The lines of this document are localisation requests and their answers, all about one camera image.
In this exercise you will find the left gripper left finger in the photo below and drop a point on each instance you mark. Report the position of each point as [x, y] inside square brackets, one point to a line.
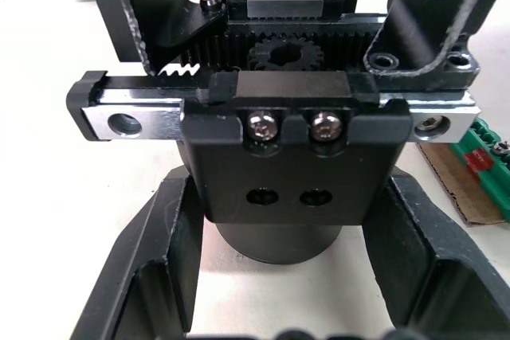
[159, 256]

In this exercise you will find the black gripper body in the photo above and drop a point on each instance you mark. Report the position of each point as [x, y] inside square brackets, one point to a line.
[279, 173]

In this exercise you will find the green and brown screw box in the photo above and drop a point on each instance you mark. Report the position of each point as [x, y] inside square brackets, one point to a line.
[478, 180]

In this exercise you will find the black finger piece blue tape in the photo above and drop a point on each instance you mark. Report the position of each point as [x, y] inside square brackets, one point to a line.
[414, 17]

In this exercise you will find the silver screw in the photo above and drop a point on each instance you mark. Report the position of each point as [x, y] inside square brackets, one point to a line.
[501, 149]

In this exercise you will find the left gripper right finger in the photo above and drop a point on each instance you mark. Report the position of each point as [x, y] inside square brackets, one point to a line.
[430, 268]

